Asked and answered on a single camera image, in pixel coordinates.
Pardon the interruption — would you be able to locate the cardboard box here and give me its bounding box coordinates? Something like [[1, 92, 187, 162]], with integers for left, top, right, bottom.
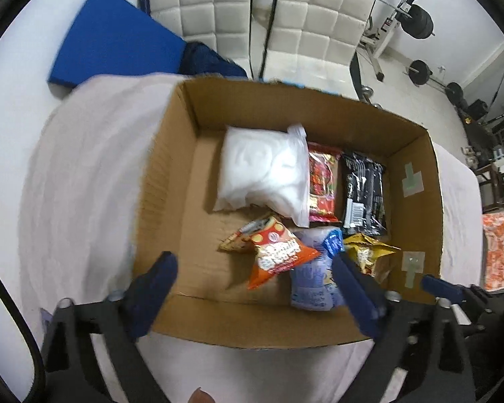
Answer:
[[132, 77, 445, 349]]

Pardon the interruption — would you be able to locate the clear bag of white powder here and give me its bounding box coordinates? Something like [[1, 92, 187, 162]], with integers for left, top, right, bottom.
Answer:
[[212, 123, 311, 228]]

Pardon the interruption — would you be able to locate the yellow snack packet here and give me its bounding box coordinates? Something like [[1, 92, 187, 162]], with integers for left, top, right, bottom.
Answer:
[[343, 234, 403, 288]]

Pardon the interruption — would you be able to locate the blue white tissue packet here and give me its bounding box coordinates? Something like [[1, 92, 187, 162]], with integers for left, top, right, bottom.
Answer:
[[289, 226, 347, 312]]

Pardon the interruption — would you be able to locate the blue foam mat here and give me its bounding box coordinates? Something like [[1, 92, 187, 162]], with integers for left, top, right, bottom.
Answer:
[[46, 0, 186, 90]]

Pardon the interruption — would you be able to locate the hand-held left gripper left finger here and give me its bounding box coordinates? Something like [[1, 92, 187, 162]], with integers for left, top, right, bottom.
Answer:
[[40, 251, 179, 403]]

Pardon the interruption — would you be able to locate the short barbell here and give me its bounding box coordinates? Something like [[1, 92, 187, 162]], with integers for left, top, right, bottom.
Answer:
[[407, 60, 464, 106]]

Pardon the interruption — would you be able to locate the barbell with black plates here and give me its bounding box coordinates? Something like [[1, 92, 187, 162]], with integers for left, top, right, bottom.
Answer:
[[336, 0, 434, 39]]

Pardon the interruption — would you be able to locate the white weight rack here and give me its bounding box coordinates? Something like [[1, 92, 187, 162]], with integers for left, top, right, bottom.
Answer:
[[358, 0, 426, 83]]

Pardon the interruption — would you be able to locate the white quilted chair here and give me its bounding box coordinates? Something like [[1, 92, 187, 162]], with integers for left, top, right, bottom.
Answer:
[[144, 0, 253, 73], [260, 0, 377, 94]]

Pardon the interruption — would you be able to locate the chrome dumbbell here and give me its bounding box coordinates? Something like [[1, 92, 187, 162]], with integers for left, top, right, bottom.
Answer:
[[358, 86, 384, 108]]

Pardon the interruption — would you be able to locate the grey table cloth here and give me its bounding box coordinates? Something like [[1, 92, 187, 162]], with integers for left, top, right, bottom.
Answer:
[[20, 73, 485, 403]]

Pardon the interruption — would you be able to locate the black exercise bike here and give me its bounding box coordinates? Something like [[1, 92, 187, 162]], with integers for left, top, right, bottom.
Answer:
[[466, 62, 504, 135]]

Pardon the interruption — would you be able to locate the red snack packet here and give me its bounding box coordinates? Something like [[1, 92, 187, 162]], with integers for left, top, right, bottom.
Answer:
[[306, 141, 342, 224]]

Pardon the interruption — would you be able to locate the dark blue cloth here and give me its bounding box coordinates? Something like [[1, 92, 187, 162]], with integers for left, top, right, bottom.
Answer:
[[180, 41, 249, 80]]

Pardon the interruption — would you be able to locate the orange patterned cloth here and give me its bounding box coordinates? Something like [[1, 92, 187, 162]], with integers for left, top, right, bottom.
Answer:
[[481, 213, 504, 293]]

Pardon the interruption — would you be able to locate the black foil packet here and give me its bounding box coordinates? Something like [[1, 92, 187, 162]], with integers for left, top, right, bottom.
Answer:
[[341, 150, 389, 236]]

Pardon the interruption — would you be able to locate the dark wooden chair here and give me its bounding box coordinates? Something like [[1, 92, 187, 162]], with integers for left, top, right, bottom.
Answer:
[[474, 157, 504, 211]]

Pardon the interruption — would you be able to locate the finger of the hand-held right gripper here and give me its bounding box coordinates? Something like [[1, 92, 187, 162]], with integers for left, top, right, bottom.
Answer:
[[421, 274, 467, 305]]

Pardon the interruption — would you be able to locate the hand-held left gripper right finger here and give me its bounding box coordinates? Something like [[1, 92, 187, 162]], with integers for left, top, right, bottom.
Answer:
[[331, 254, 478, 403]]

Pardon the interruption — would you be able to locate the orange snack packet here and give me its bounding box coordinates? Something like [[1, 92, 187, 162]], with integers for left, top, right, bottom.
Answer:
[[246, 216, 322, 290]]

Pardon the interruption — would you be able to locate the person's left hand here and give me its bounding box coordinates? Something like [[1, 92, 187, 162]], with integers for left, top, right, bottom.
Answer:
[[188, 388, 218, 403]]

